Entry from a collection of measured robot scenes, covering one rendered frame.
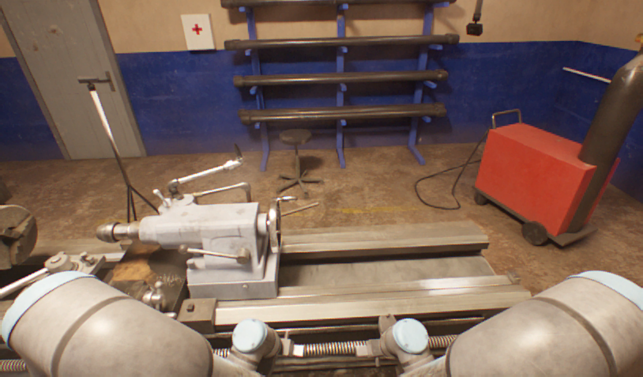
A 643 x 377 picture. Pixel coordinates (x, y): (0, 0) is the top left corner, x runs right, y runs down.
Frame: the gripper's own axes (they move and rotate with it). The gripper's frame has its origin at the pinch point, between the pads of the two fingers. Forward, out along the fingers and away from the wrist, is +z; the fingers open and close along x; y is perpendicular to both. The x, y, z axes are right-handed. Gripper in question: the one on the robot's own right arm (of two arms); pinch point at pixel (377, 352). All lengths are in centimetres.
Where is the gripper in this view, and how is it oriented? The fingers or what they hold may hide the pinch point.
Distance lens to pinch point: 131.6
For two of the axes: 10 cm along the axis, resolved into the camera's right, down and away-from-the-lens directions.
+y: 1.0, 8.0, -5.9
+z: -1.4, 6.0, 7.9
